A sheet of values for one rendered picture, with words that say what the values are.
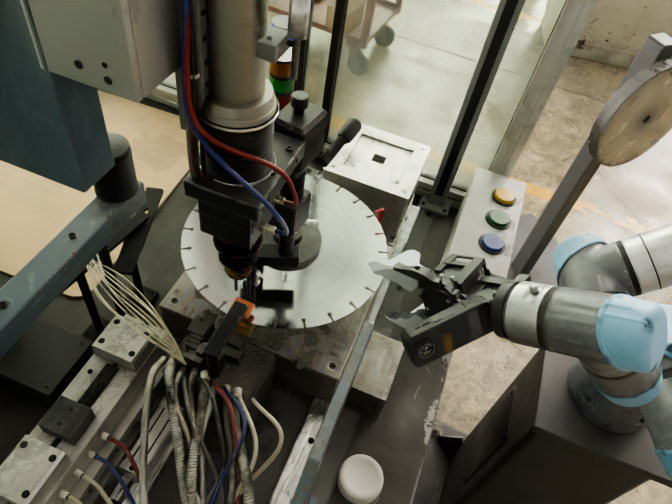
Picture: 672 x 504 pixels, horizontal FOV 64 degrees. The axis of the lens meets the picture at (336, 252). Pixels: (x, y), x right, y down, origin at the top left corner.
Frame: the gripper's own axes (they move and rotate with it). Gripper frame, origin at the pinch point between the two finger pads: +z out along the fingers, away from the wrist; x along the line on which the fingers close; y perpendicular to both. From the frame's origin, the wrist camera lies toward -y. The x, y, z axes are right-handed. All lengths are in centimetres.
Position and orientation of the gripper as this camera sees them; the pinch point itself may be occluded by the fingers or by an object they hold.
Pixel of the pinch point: (379, 293)
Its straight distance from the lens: 78.6
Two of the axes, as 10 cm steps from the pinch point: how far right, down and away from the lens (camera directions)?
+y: 6.4, -5.3, 5.6
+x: -3.1, -8.4, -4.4
